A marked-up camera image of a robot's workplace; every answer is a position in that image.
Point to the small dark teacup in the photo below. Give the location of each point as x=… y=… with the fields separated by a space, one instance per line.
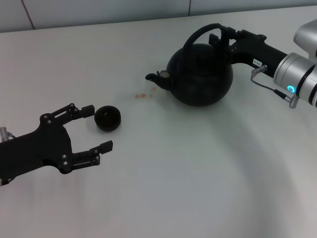
x=107 y=119

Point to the brown tea spill drops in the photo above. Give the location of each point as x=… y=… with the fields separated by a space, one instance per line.
x=142 y=95

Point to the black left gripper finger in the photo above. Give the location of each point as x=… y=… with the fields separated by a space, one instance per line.
x=86 y=111
x=106 y=146

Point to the black round teapot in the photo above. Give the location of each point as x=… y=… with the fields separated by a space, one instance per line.
x=198 y=79

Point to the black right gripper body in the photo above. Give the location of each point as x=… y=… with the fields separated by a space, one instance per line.
x=252 y=50

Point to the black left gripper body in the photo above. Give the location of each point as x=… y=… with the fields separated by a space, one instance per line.
x=37 y=151

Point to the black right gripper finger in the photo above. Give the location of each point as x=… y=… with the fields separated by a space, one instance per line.
x=214 y=39
x=229 y=32

